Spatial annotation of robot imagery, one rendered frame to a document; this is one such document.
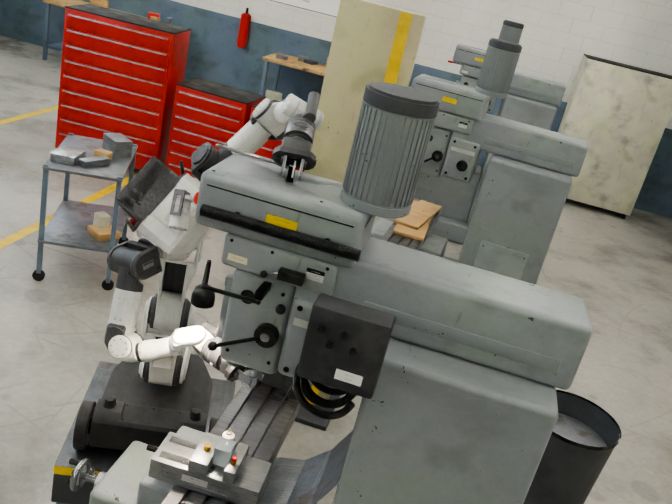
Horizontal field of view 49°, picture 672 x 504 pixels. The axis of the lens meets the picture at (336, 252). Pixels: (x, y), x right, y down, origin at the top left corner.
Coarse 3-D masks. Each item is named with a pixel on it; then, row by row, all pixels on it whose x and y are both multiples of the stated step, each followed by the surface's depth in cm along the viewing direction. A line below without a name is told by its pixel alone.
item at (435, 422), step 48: (384, 384) 196; (432, 384) 193; (480, 384) 193; (528, 384) 199; (384, 432) 201; (432, 432) 198; (480, 432) 195; (528, 432) 192; (384, 480) 207; (432, 480) 203; (480, 480) 200; (528, 480) 197
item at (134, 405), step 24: (192, 360) 353; (120, 384) 323; (144, 384) 327; (192, 384) 335; (96, 408) 298; (120, 408) 302; (144, 408) 308; (168, 408) 316; (192, 408) 319; (96, 432) 298; (120, 432) 298; (144, 432) 299; (168, 432) 300
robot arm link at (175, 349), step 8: (184, 328) 242; (192, 328) 241; (200, 328) 240; (176, 336) 240; (184, 336) 240; (192, 336) 239; (200, 336) 238; (168, 344) 242; (176, 344) 239; (184, 344) 239; (192, 344) 239; (176, 352) 242
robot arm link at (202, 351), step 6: (204, 324) 246; (210, 324) 246; (210, 330) 244; (210, 336) 241; (204, 342) 240; (216, 342) 238; (198, 348) 239; (204, 348) 237; (198, 354) 246; (204, 354) 237; (204, 360) 240
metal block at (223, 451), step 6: (222, 438) 229; (222, 444) 226; (228, 444) 227; (234, 444) 228; (216, 450) 224; (222, 450) 224; (228, 450) 224; (234, 450) 230; (216, 456) 225; (222, 456) 224; (228, 456) 224; (216, 462) 226; (222, 462) 225; (228, 462) 225
